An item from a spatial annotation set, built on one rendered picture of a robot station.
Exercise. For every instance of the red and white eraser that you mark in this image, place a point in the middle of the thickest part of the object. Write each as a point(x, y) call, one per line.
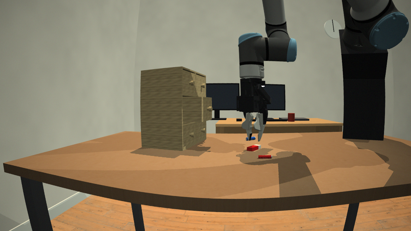
point(253, 147)

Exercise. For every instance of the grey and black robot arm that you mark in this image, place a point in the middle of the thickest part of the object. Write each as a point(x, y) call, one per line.
point(369, 24)

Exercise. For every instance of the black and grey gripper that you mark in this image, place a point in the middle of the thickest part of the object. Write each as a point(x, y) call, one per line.
point(248, 88)

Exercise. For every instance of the brown wooden chest of drawers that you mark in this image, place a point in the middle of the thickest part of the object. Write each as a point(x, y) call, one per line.
point(161, 108)

